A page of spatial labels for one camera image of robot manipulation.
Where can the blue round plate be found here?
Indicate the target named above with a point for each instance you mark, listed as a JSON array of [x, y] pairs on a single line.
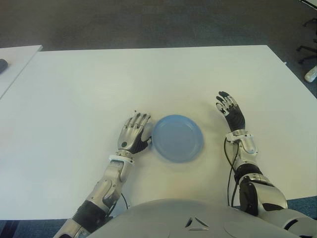
[[177, 138]]

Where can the white neighbouring table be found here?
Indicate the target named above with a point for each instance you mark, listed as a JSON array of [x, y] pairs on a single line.
[[15, 59]]

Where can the black computer mouse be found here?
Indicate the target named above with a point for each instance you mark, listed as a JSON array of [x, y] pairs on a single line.
[[3, 65]]

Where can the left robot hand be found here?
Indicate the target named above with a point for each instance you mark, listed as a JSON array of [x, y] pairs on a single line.
[[132, 136]]

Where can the grey robot torso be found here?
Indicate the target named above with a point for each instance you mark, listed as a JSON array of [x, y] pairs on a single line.
[[185, 218]]

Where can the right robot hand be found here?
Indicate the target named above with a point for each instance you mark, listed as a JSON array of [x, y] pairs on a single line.
[[234, 116]]

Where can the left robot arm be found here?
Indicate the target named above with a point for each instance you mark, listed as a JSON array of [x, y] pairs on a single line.
[[109, 183]]

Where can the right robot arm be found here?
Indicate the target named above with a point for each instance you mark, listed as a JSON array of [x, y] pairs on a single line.
[[247, 146]]

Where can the white shoe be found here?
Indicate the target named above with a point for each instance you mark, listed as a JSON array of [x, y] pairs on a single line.
[[311, 74]]

